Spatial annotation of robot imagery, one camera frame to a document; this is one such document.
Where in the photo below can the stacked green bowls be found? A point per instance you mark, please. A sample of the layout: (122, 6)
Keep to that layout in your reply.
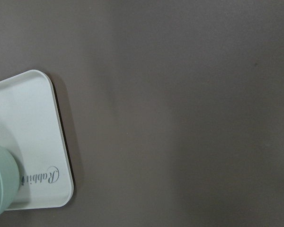
(9, 179)

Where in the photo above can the white rabbit tray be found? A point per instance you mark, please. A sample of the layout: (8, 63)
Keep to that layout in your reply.
(31, 130)

